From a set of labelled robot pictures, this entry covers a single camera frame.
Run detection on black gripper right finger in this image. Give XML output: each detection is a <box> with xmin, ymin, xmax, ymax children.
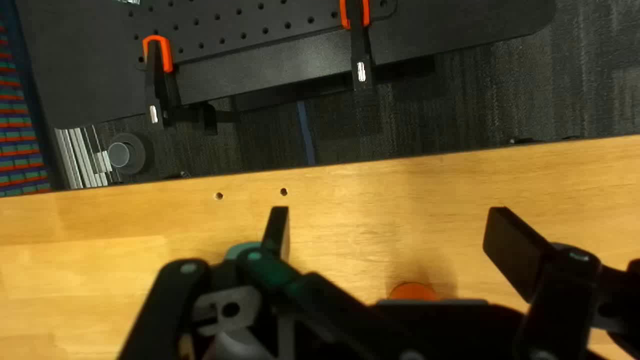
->
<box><xmin>482</xmin><ymin>208</ymin><xmax>556</xmax><ymax>300</ymax></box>

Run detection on orange black clamp near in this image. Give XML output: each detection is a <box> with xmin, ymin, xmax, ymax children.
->
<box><xmin>142</xmin><ymin>33</ymin><xmax>181</xmax><ymax>126</ymax></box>

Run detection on orange plastic cup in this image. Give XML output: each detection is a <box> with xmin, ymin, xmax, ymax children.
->
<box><xmin>390</xmin><ymin>281</ymin><xmax>439</xmax><ymax>301</ymax></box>

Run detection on orange black clamp far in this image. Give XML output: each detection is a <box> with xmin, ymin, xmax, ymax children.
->
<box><xmin>339</xmin><ymin>0</ymin><xmax>373</xmax><ymax>85</ymax></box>

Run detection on orange black clamp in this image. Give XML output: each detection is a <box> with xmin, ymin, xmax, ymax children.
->
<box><xmin>142</xmin><ymin>33</ymin><xmax>181</xmax><ymax>126</ymax></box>
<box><xmin>339</xmin><ymin>0</ymin><xmax>373</xmax><ymax>85</ymax></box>

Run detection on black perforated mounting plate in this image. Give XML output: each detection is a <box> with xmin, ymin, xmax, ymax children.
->
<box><xmin>2</xmin><ymin>0</ymin><xmax>556</xmax><ymax>128</ymax></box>

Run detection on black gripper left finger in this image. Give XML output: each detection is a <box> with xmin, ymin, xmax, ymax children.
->
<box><xmin>262</xmin><ymin>205</ymin><xmax>291</xmax><ymax>259</ymax></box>

